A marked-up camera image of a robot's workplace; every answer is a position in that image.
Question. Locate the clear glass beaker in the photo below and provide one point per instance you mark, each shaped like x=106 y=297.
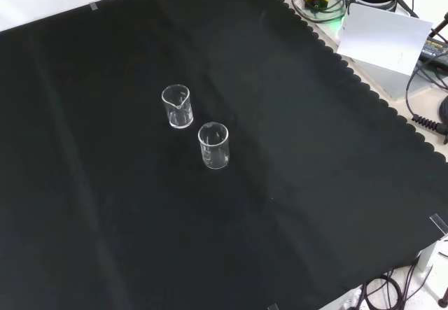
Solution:
x=180 y=121
x=216 y=163

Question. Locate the black bench cloth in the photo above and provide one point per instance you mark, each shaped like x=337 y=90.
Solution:
x=105 y=184

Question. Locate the clear tape piece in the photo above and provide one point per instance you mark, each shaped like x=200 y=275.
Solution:
x=439 y=223
x=94 y=6
x=273 y=306

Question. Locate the pale board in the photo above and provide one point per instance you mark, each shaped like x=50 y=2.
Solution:
x=381 y=37

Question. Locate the white power strip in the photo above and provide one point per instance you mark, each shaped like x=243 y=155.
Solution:
x=350 y=299

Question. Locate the black power adapter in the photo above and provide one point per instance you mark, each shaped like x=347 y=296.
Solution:
x=435 y=49

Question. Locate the black tripod pole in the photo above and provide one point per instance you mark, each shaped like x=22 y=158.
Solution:
x=439 y=28

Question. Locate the white metal bracket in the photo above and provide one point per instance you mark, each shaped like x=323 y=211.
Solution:
x=435 y=257

